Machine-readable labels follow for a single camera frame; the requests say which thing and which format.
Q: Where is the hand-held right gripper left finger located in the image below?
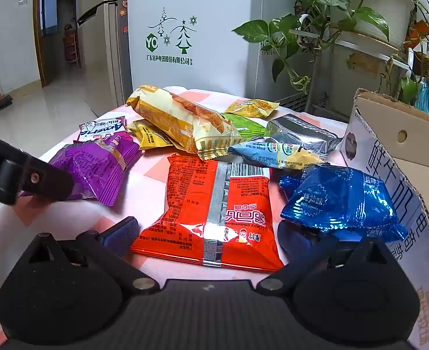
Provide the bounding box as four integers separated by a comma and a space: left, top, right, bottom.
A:
15, 216, 160, 296

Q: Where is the white metal plant stand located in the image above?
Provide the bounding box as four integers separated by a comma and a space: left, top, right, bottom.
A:
289, 15, 412, 117

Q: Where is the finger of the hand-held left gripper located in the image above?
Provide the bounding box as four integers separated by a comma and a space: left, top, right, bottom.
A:
0, 129, 74, 205

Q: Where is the silver foil snack packet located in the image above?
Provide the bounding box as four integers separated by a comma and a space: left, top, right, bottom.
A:
265, 114, 341, 157

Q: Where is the white and blue snack packet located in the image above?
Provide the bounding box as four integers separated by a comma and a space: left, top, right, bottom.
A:
229, 140, 326, 170
78, 117, 127, 143

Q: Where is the grey refrigerator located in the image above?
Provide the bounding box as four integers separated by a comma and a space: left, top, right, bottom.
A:
76, 0, 133, 106

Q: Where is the white chest freezer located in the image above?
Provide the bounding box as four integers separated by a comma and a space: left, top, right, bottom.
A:
127, 0, 311, 113

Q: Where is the orange object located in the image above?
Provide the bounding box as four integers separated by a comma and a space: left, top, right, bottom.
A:
406, 20, 429, 48

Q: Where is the orange checked tablecloth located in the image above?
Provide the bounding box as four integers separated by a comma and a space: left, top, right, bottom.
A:
0, 85, 350, 350

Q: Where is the yellow waffle snack packet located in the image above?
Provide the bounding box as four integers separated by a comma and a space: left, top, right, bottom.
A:
127, 120, 180, 151
225, 99, 280, 119

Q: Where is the cardboard box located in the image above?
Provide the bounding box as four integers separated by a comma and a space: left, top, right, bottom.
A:
340, 88, 429, 350

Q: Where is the purple snack packet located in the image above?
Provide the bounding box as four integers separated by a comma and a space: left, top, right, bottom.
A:
21, 131, 144, 207

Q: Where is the broom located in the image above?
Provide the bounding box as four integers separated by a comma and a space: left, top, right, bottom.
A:
0, 36, 14, 113

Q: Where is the red snack packet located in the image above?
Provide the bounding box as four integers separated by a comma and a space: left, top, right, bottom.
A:
130, 153, 285, 272

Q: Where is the blue foil snack packet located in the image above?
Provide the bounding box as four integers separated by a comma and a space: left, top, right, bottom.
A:
278, 164, 408, 243

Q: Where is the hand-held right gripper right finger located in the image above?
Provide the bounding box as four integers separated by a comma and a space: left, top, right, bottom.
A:
256, 220, 405, 296

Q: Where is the wooden door frame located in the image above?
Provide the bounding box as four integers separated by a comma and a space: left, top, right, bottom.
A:
32, 0, 49, 88

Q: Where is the large yellow croissant packet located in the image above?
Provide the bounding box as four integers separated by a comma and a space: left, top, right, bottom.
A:
127, 85, 242, 161

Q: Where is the white plant pot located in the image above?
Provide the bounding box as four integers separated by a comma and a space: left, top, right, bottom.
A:
329, 0, 415, 44

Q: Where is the wooden hallway rack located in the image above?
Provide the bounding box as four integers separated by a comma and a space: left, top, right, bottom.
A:
64, 24, 81, 68

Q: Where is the green snack packet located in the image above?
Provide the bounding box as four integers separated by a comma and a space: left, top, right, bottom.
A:
222, 113, 268, 143

